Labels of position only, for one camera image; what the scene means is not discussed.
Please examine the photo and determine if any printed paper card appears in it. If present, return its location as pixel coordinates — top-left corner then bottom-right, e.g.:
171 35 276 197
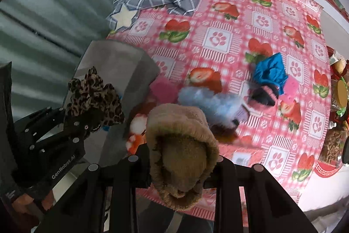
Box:
228 150 255 168

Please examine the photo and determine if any blue fuzzy cloth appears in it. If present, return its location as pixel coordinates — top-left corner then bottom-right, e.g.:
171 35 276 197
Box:
252 52 289 86

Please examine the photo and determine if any pink strawberry print tablecloth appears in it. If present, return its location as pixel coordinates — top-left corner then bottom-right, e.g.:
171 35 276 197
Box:
106 0 332 226

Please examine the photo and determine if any leopard print scrunchie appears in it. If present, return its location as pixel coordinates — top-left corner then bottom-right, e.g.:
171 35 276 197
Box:
64 66 126 132

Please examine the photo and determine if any pale green curtain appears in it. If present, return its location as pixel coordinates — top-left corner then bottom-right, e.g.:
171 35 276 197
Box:
0 0 159 124

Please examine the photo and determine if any person's left hand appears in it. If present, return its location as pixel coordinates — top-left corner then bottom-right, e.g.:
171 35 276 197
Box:
11 189 53 216

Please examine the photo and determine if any clear snack container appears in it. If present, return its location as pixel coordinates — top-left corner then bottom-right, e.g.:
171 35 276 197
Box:
320 128 349 166

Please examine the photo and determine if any orange white plush toy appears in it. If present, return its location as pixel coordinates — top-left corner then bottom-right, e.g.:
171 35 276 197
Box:
126 112 149 155

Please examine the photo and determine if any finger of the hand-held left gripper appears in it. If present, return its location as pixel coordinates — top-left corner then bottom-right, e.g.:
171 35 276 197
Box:
13 106 68 141
29 120 92 153

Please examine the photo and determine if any yellow lid jar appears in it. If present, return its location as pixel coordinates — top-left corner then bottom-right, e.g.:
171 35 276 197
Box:
336 79 349 109

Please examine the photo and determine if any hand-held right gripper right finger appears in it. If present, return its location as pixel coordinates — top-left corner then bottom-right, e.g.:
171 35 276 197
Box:
204 156 318 233

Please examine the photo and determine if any grey fabric storage box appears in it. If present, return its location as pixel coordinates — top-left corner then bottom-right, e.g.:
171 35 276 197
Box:
73 40 160 168

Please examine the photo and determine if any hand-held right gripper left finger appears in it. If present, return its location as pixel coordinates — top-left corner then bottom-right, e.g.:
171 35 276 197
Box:
41 144 152 233

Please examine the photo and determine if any pink fuzzy soft item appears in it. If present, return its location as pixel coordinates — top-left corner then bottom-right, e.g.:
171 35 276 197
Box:
149 77 180 106

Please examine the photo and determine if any black and pink soft item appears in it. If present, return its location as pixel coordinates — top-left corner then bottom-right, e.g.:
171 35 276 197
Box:
249 85 280 108

